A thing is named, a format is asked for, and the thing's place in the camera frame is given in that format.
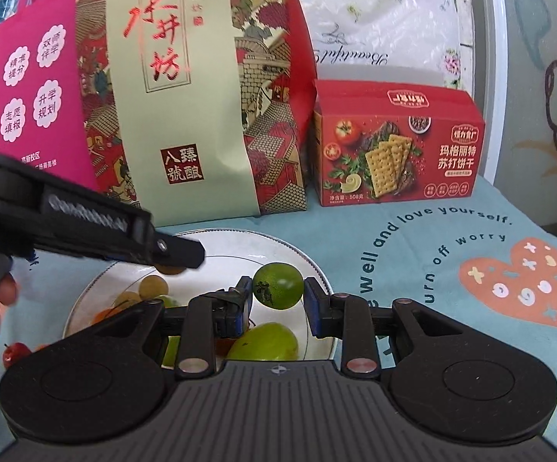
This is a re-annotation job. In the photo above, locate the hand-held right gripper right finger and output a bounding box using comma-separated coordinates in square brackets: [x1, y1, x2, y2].
[304, 276, 491, 376]

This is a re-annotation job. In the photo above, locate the red patterned gift bag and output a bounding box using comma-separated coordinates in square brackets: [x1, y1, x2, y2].
[74, 0, 315, 229]

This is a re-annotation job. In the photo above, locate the white vertical frame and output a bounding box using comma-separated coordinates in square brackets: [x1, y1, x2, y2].
[468, 0, 512, 188]

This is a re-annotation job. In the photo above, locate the white plate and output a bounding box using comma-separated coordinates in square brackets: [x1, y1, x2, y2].
[62, 230, 334, 362]

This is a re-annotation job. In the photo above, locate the small red apple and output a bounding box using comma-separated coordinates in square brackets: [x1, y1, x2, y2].
[3, 341, 32, 369]

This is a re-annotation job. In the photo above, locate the white floral plastic bag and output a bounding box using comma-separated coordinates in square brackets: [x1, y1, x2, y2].
[288, 0, 474, 92]

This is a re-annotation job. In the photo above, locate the large green mango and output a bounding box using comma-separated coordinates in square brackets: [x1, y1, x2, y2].
[225, 322, 299, 362]

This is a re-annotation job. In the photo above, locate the red cracker box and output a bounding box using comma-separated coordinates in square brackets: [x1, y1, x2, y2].
[313, 77, 486, 208]

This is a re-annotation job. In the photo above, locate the blue printed tablecloth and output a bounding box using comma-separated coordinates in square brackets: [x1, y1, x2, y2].
[0, 173, 557, 424]

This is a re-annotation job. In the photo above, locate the pink fabric bag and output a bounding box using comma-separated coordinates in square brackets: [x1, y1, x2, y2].
[0, 0, 101, 193]

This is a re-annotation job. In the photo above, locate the medium green mango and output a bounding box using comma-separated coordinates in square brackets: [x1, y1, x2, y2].
[162, 334, 183, 369]

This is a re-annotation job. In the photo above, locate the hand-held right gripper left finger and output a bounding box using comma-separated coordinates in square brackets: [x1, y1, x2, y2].
[67, 276, 255, 380]

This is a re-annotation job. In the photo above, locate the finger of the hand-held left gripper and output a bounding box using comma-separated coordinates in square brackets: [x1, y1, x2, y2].
[151, 231, 207, 270]

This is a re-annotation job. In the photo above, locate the green round fruit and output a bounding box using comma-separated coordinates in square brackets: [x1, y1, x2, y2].
[252, 262, 305, 311]

